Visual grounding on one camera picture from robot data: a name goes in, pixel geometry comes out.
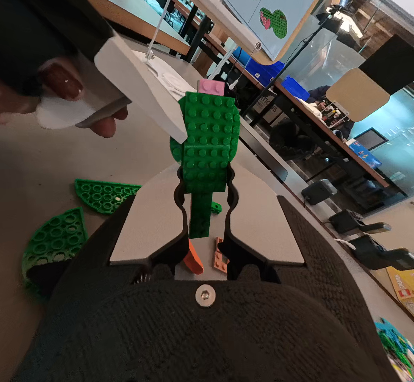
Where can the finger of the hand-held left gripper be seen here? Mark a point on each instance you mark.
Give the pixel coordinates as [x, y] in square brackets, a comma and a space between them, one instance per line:
[142, 87]

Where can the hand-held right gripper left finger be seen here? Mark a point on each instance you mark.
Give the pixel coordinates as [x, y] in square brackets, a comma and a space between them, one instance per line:
[152, 220]

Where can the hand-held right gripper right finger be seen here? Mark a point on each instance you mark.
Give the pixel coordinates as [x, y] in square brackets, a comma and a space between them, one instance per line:
[258, 223]

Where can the pink lego brick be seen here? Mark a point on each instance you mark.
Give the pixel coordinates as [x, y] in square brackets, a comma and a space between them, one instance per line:
[212, 87]

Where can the green lego plate assembly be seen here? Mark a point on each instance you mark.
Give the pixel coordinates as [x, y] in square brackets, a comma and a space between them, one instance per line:
[207, 136]

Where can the small green lego piece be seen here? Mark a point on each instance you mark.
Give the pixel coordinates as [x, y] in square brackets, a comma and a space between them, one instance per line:
[216, 208]

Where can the coral lego plate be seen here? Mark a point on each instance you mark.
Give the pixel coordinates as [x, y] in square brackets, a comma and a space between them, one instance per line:
[220, 260]

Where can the orange lego piece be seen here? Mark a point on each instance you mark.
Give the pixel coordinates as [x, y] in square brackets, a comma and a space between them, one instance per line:
[194, 259]

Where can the green half-round lego plate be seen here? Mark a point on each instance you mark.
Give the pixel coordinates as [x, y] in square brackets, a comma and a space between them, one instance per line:
[51, 243]
[100, 194]

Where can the lego instruction booklet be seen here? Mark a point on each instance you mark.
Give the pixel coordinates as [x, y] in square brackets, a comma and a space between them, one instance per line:
[233, 3]

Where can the blue lego box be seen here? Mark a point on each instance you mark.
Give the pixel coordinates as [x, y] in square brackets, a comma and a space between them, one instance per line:
[365, 155]

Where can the yellow lego box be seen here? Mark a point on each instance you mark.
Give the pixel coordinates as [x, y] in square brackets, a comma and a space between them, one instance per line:
[402, 286]

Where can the pile of lego pieces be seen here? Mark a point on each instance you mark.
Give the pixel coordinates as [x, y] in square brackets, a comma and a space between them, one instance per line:
[393, 343]

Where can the person's left hand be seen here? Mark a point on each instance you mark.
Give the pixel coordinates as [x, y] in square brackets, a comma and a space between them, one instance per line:
[61, 81]

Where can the grey-topped wooden desk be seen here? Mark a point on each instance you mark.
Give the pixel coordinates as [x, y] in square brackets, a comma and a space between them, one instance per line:
[139, 24]

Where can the black device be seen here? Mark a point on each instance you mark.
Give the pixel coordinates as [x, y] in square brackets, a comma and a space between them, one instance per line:
[375, 252]
[318, 191]
[347, 220]

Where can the grey flat panel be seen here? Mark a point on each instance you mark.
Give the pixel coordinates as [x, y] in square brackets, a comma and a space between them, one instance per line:
[265, 152]

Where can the black office chair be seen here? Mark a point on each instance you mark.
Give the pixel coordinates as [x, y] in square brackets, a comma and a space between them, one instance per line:
[291, 139]

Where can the long wooden desk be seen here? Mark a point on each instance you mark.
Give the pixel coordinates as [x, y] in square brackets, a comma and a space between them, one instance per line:
[323, 128]

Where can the printed cardboard box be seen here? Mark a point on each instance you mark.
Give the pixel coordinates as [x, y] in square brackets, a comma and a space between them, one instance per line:
[268, 107]

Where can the blue storage bin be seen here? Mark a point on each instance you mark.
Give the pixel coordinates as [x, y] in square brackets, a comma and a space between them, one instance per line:
[262, 71]
[294, 88]

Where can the clear plastic rack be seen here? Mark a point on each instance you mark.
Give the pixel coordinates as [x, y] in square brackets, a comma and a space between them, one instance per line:
[333, 113]

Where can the small dark monitor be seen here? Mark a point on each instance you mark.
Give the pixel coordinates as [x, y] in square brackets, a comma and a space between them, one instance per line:
[370, 138]

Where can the tan rounded board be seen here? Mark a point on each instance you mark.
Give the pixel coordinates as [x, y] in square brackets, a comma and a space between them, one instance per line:
[355, 94]

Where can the studio light on stand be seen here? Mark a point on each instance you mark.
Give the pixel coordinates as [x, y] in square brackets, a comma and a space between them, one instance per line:
[325, 19]

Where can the black panel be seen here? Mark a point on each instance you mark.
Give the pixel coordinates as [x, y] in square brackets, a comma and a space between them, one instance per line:
[391, 65]

